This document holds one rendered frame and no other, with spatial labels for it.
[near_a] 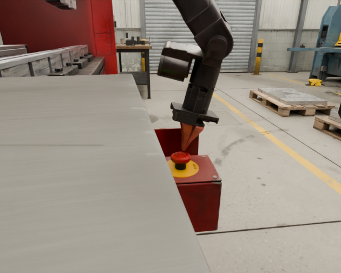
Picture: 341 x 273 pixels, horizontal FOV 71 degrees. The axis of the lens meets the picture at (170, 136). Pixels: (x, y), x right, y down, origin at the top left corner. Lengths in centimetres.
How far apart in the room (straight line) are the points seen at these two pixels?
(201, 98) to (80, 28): 179
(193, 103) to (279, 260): 108
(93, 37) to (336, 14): 613
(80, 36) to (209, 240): 178
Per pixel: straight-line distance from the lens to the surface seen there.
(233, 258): 137
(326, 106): 404
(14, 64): 69
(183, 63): 50
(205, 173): 46
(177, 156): 46
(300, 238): 159
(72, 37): 222
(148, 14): 753
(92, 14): 221
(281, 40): 875
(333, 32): 734
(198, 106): 51
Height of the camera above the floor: 102
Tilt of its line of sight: 22 degrees down
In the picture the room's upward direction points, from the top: straight up
